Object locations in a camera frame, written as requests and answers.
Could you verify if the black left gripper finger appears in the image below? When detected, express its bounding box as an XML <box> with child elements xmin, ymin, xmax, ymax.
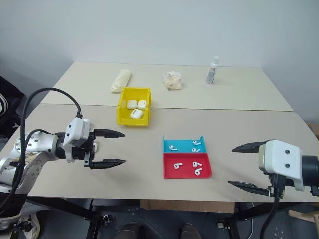
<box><xmin>93</xmin><ymin>129</ymin><xmax>126</xmax><ymax>139</ymax></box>
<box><xmin>89</xmin><ymin>158</ymin><xmax>127</xmax><ymax>170</ymax></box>

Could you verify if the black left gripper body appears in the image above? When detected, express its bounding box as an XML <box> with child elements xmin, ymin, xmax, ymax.
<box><xmin>71</xmin><ymin>133</ymin><xmax>98</xmax><ymax>168</ymax></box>

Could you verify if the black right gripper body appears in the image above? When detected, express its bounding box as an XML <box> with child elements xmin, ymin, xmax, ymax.
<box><xmin>266</xmin><ymin>174</ymin><xmax>296</xmax><ymax>198</ymax></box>

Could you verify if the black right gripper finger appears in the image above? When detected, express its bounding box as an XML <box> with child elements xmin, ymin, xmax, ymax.
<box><xmin>231</xmin><ymin>141</ymin><xmax>267</xmax><ymax>153</ymax></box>
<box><xmin>227</xmin><ymin>180</ymin><xmax>271</xmax><ymax>197</ymax></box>

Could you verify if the yellow tray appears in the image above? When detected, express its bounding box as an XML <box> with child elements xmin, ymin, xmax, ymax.
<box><xmin>116</xmin><ymin>87</ymin><xmax>152</xmax><ymax>128</ymax></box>

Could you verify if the light wooden piece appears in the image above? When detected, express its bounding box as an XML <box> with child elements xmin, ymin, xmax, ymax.
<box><xmin>288</xmin><ymin>208</ymin><xmax>319</xmax><ymax>225</ymax></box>

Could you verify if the blue plastic tray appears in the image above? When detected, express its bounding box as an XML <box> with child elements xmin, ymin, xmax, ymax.
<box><xmin>162</xmin><ymin>135</ymin><xmax>208</xmax><ymax>154</ymax></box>

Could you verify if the red plastic tray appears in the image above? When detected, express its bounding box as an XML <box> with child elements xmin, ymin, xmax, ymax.
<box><xmin>163</xmin><ymin>152</ymin><xmax>214</xmax><ymax>180</ymax></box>

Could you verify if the dark rounded shoe shape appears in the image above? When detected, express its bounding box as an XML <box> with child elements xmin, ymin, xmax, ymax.
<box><xmin>180</xmin><ymin>223</ymin><xmax>203</xmax><ymax>239</ymax></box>
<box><xmin>119</xmin><ymin>222</ymin><xmax>141</xmax><ymax>239</ymax></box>

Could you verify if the clear spray bottle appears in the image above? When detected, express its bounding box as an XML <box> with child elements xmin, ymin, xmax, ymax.
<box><xmin>206</xmin><ymin>55</ymin><xmax>220</xmax><ymax>86</ymax></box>

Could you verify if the white sneaker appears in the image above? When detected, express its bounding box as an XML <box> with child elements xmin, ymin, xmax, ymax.
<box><xmin>18</xmin><ymin>213</ymin><xmax>41</xmax><ymax>239</ymax></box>

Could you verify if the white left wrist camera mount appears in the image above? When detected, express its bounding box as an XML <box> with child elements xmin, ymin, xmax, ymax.
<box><xmin>62</xmin><ymin>118</ymin><xmax>91</xmax><ymax>163</ymax></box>

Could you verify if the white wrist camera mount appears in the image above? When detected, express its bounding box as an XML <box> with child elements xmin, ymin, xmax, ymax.
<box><xmin>259</xmin><ymin>139</ymin><xmax>305</xmax><ymax>192</ymax></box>
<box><xmin>62</xmin><ymin>118</ymin><xmax>91</xmax><ymax>163</ymax></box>

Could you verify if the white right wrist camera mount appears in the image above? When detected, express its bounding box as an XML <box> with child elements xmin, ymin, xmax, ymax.
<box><xmin>259</xmin><ymin>139</ymin><xmax>305</xmax><ymax>192</ymax></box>

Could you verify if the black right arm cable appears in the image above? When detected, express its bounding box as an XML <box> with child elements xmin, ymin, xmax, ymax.
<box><xmin>259</xmin><ymin>174</ymin><xmax>285</xmax><ymax>239</ymax></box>

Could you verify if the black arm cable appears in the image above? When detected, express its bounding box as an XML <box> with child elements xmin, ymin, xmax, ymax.
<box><xmin>259</xmin><ymin>174</ymin><xmax>285</xmax><ymax>239</ymax></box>
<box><xmin>0</xmin><ymin>87</ymin><xmax>84</xmax><ymax>215</ymax></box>

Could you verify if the thin white cable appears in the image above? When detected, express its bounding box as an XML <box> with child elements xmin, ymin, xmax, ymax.
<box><xmin>248</xmin><ymin>216</ymin><xmax>255</xmax><ymax>239</ymax></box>

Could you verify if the black table frame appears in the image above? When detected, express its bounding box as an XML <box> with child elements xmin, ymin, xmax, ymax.
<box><xmin>24</xmin><ymin>198</ymin><xmax>319</xmax><ymax>239</ymax></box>

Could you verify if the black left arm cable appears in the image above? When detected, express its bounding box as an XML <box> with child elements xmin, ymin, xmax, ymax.
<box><xmin>0</xmin><ymin>87</ymin><xmax>84</xmax><ymax>215</ymax></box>

